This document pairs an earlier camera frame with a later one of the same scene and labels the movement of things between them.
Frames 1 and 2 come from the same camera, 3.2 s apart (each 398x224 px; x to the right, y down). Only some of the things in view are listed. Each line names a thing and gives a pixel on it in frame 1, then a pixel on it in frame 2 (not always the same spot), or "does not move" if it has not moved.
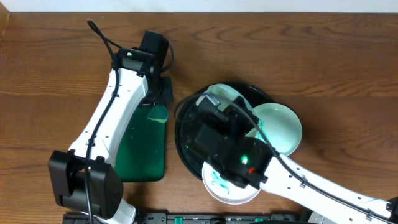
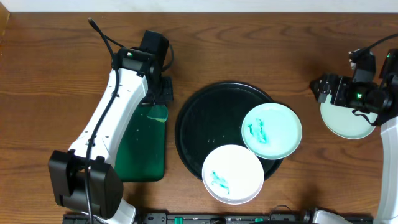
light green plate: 223,96 -> 340,121
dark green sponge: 159,113 does not move
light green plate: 281,126 does not move
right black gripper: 242,115 -> 344,83
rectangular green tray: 140,156 does not move
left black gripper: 165,90 does not move
